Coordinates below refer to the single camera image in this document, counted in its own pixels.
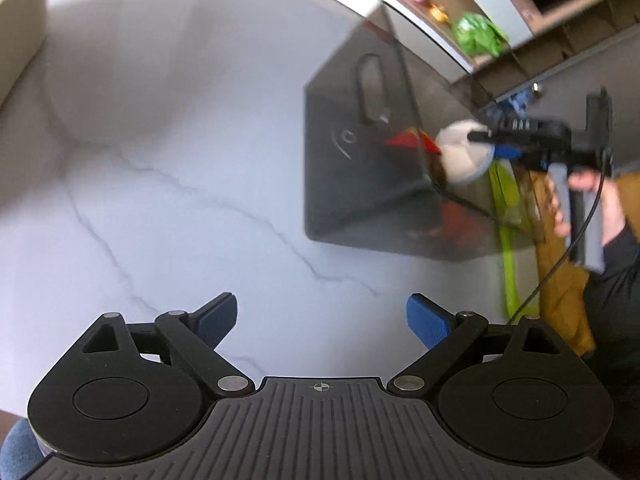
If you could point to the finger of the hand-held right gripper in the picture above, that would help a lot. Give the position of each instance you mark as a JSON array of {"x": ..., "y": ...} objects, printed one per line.
[
  {"x": 480, "y": 135},
  {"x": 506, "y": 152}
]

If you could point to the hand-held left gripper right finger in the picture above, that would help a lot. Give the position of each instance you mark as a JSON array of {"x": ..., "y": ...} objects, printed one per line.
[{"x": 425, "y": 321}]

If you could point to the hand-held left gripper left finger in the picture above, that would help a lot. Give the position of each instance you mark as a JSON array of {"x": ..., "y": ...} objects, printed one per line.
[{"x": 217, "y": 319}]

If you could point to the white plush toy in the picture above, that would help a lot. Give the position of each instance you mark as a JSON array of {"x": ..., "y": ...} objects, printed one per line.
[{"x": 457, "y": 161}]

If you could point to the lime green plastic container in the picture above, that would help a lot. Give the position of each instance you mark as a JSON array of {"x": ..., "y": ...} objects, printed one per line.
[{"x": 511, "y": 260}]

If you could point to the dark translucent storage box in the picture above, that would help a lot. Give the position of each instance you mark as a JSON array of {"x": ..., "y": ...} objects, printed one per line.
[{"x": 360, "y": 195}]

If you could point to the person's right forearm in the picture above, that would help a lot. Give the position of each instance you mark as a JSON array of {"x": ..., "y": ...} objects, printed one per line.
[{"x": 620, "y": 280}]

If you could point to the white marble desktop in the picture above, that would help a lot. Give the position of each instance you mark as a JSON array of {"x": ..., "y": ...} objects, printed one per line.
[{"x": 150, "y": 185}]

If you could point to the person's right hand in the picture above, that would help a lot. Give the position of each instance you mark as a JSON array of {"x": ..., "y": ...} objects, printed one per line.
[{"x": 611, "y": 205}]

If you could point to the blue figurine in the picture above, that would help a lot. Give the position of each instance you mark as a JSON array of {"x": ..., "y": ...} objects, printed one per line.
[{"x": 519, "y": 102}]

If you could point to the red toy piece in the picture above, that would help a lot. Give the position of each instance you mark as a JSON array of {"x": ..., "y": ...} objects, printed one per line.
[{"x": 405, "y": 139}]

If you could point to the green plastic bag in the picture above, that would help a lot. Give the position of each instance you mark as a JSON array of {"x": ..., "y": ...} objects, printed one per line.
[{"x": 477, "y": 35}]

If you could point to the dark display cabinet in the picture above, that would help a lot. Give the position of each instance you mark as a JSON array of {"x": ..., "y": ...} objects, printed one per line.
[{"x": 575, "y": 35}]

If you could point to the yellow toy pot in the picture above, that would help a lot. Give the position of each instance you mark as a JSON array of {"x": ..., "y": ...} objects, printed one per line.
[{"x": 440, "y": 13}]

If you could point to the blue cloth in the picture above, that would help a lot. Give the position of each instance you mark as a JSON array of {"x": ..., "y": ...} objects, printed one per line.
[{"x": 17, "y": 450}]

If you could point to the beige storage bin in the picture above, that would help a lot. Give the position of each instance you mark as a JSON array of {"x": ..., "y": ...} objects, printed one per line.
[{"x": 22, "y": 45}]

